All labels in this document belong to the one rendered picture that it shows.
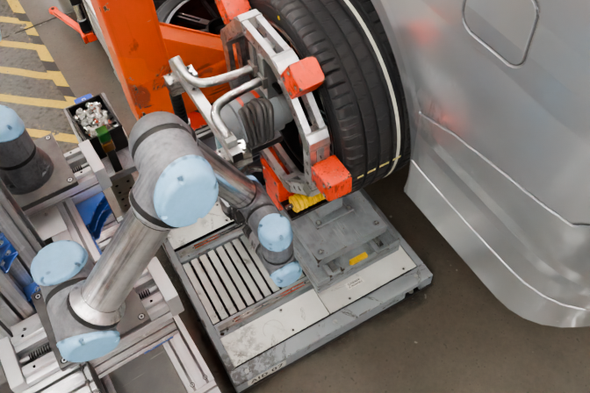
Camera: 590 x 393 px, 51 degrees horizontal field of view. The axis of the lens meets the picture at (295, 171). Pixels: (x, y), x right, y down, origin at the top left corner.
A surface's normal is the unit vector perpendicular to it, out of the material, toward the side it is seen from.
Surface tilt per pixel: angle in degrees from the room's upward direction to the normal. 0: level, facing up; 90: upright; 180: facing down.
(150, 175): 44
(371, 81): 49
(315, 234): 0
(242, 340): 0
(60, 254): 8
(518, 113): 90
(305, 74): 35
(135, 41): 90
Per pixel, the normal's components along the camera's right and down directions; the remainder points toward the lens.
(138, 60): 0.49, 0.67
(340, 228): -0.04, -0.61
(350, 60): 0.26, -0.10
